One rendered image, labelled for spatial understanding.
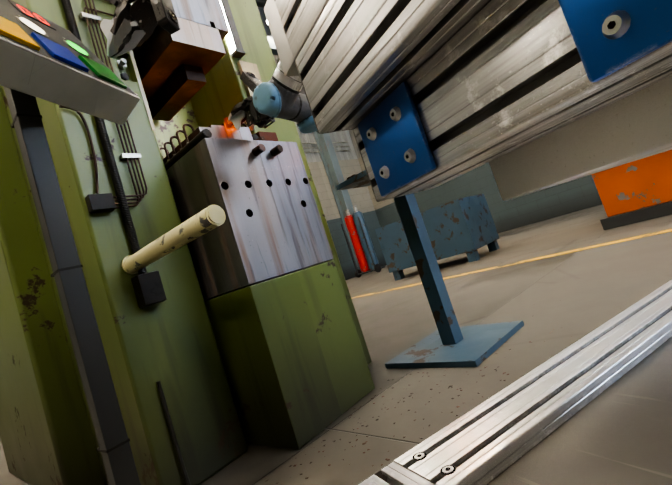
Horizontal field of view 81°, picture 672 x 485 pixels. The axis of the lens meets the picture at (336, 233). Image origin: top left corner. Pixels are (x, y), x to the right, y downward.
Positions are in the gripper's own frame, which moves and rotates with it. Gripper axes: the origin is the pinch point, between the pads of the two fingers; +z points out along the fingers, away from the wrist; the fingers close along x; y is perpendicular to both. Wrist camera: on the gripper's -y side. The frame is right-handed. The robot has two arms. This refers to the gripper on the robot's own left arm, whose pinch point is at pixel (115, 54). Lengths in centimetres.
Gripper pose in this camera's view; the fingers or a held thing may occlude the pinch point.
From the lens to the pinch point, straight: 105.8
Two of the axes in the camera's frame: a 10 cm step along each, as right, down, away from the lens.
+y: -7.2, -6.6, 1.9
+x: -2.6, 0.1, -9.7
